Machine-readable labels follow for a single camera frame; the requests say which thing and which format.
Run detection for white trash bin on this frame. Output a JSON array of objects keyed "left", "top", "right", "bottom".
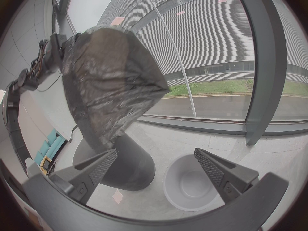
[{"left": 163, "top": 154, "right": 227, "bottom": 212}]

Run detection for black plastic bag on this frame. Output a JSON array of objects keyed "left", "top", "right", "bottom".
[{"left": 60, "top": 26, "right": 172, "bottom": 154}]

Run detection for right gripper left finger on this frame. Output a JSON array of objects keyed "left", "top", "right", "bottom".
[{"left": 53, "top": 148, "right": 118, "bottom": 205}]

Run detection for teal sofa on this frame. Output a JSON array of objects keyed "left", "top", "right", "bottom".
[{"left": 34, "top": 128, "right": 67, "bottom": 164}]

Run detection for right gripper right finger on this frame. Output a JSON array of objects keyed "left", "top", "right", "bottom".
[{"left": 194, "top": 148, "right": 259, "bottom": 205}]

